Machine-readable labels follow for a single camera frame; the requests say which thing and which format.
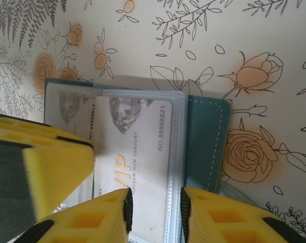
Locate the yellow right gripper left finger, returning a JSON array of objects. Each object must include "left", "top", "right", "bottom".
[{"left": 16, "top": 188, "right": 133, "bottom": 243}]

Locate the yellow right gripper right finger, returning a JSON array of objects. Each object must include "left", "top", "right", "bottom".
[{"left": 180, "top": 186, "right": 306, "bottom": 243}]

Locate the silver VIP card number 88888813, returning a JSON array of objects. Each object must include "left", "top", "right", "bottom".
[{"left": 45, "top": 85, "right": 97, "bottom": 142}]

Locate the teal leather card holder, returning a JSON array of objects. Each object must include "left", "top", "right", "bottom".
[{"left": 44, "top": 77, "right": 247, "bottom": 243}]

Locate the silver VIP card number 88888821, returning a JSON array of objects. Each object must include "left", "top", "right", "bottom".
[{"left": 92, "top": 97, "right": 174, "bottom": 243}]

